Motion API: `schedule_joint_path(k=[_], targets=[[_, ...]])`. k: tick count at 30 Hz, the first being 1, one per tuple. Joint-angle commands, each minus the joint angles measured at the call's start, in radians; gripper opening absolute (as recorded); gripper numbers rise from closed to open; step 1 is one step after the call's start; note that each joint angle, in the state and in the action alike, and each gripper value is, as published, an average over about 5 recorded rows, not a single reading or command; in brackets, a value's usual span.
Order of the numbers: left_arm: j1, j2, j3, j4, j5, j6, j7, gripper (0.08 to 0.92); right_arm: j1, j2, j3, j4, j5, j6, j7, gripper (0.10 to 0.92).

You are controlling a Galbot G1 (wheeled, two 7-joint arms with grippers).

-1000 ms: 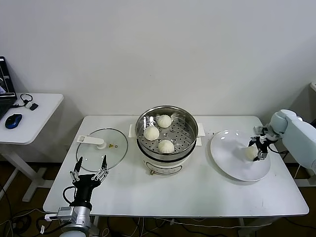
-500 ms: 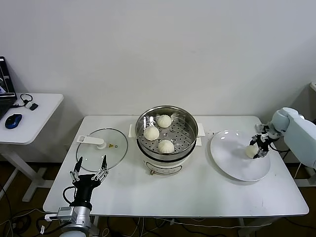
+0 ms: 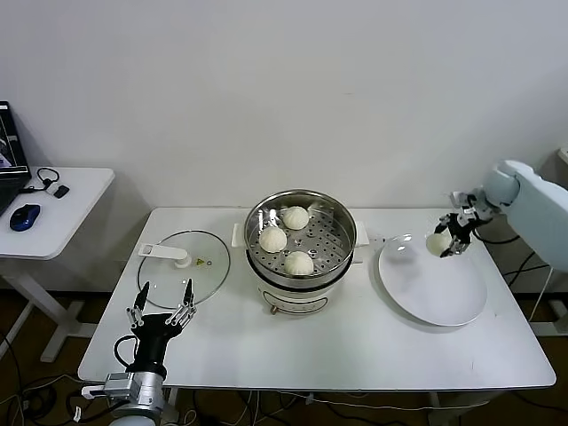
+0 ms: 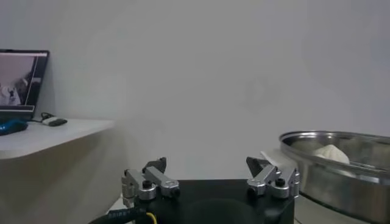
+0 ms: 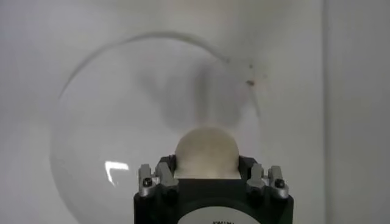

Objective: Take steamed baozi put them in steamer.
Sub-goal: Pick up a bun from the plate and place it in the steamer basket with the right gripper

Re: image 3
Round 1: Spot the black looped cord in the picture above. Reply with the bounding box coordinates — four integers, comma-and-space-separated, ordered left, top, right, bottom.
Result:
21, 167, 61, 195

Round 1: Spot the black hanging cable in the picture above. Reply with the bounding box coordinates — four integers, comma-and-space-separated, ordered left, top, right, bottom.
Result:
501, 250, 556, 285

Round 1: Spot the white steamed baozi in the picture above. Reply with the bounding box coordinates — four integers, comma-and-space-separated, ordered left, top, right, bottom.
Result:
258, 226, 288, 253
283, 250, 314, 277
282, 205, 311, 231
425, 233, 453, 257

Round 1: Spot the blue computer mouse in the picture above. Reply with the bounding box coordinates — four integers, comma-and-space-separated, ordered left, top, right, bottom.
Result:
9, 203, 42, 233

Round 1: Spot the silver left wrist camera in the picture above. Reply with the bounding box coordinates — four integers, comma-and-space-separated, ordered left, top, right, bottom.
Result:
82, 372, 137, 400

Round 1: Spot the white electric cooking pot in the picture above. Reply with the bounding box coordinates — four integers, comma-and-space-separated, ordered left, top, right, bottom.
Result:
230, 220, 369, 317

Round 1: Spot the glass pot lid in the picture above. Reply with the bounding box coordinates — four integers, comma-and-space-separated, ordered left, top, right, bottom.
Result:
137, 229, 232, 311

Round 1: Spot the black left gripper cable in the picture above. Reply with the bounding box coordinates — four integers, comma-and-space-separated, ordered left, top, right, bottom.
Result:
114, 335, 141, 372

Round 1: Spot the white hanging cable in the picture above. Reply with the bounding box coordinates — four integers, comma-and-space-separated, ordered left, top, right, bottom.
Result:
527, 265, 556, 321

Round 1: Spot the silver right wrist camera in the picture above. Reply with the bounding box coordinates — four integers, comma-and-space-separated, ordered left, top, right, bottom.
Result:
450, 189, 479, 210

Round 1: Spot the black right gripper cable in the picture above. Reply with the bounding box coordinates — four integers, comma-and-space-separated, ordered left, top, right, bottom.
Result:
469, 228, 523, 246

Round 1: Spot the black laptop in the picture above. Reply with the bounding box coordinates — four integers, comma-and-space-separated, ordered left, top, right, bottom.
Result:
0, 100, 33, 217

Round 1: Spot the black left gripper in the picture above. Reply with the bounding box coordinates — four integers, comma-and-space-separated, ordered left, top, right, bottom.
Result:
126, 278, 198, 372

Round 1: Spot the stainless steel steamer basket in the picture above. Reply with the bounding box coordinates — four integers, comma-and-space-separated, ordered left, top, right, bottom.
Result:
242, 189, 358, 285

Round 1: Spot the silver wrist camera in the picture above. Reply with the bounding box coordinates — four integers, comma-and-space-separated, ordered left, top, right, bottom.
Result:
82, 372, 137, 400
450, 189, 479, 210

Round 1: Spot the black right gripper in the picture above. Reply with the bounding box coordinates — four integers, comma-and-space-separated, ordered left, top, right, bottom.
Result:
433, 210, 478, 258

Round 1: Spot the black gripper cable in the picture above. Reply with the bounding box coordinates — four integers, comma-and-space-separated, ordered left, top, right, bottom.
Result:
469, 228, 523, 246
114, 335, 141, 372

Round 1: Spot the white side table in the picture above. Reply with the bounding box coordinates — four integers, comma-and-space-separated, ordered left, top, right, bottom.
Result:
0, 167, 116, 365

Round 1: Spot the white round plate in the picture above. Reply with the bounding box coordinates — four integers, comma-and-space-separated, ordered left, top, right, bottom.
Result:
377, 233, 488, 328

